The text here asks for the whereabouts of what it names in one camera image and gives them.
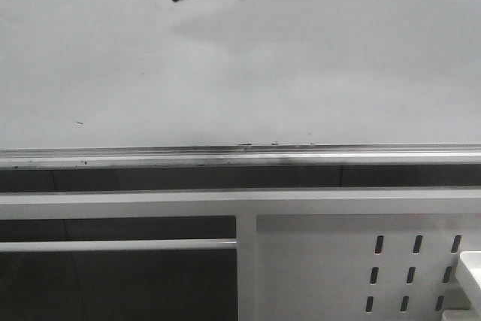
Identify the white whiteboard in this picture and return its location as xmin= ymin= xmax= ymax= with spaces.
xmin=1 ymin=0 xmax=480 ymax=168

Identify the white metal whiteboard stand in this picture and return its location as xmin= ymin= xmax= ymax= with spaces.
xmin=1 ymin=188 xmax=480 ymax=320

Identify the white plastic tray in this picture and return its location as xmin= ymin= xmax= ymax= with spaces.
xmin=441 ymin=251 xmax=480 ymax=321

